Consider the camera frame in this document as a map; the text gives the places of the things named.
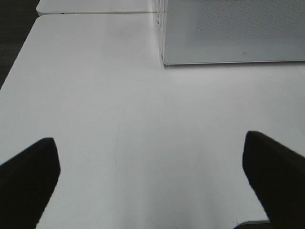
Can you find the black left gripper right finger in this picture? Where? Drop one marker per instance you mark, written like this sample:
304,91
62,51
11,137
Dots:
277,175

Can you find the white microwave door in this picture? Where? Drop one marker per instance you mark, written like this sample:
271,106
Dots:
229,31

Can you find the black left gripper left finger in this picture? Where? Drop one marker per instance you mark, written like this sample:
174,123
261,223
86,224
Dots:
27,182

